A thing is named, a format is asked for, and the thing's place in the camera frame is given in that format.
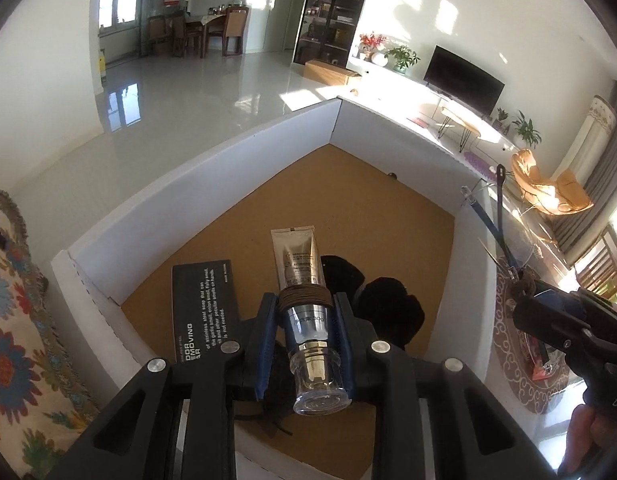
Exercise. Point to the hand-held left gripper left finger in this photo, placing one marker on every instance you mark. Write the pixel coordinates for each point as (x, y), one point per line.
(268, 350)

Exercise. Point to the floral patterned cloth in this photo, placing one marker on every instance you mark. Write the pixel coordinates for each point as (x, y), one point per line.
(18, 335)

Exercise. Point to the wooden dining table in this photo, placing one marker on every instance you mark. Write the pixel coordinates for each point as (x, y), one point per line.
(206, 22)

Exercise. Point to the small red packet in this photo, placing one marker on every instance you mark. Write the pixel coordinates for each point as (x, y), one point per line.
(540, 371)

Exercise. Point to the dark display cabinet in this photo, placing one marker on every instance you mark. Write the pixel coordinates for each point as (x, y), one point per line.
(333, 10)

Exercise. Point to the leafy potted plant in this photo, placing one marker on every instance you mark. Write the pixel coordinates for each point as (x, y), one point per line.
(525, 130)

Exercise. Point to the grey curtain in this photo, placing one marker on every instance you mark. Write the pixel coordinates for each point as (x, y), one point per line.
(603, 170)

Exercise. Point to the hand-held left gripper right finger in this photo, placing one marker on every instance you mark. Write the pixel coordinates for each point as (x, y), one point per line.
(344, 340)

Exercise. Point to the purple mat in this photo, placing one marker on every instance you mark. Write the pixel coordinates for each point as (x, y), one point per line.
(481, 165)

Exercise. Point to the white cardboard box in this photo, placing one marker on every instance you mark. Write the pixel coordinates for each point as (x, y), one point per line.
(188, 195)

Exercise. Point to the orange lounge chair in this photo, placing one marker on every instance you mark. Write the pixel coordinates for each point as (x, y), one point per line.
(525, 165)
(570, 190)

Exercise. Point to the green potted plant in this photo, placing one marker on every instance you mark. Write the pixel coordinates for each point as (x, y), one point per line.
(402, 57)

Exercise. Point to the gold cream tube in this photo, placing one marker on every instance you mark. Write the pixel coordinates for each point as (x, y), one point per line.
(296, 255)

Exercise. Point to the wooden coffee table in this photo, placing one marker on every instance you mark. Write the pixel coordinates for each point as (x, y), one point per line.
(461, 122)

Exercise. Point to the wooden slatted chair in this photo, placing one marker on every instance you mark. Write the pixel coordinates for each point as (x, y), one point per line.
(600, 265)

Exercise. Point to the person's right hand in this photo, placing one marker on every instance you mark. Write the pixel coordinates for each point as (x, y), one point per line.
(583, 435)

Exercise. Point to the wooden dining chair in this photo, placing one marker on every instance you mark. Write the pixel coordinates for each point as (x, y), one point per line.
(236, 30)

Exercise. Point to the red flowers in vase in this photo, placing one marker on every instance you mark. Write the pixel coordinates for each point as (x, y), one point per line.
(372, 47)

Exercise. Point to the covered standing air conditioner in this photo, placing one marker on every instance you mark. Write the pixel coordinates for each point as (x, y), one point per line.
(595, 125)

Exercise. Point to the small potted plant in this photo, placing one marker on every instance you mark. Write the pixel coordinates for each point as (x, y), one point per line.
(500, 119)

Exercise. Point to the white door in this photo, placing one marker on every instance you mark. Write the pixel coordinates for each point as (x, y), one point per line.
(281, 5)

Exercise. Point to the black television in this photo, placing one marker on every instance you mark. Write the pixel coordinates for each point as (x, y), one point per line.
(463, 77)

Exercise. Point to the black printed box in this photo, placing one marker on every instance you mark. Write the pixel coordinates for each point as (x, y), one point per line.
(203, 300)

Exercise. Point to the long brown cardboard carton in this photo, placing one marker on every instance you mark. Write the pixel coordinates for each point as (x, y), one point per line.
(328, 72)

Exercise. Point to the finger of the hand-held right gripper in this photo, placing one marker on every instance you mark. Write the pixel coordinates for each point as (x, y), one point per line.
(543, 325)
(563, 300)

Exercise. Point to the white television console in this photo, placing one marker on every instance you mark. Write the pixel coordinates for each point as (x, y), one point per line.
(403, 79)

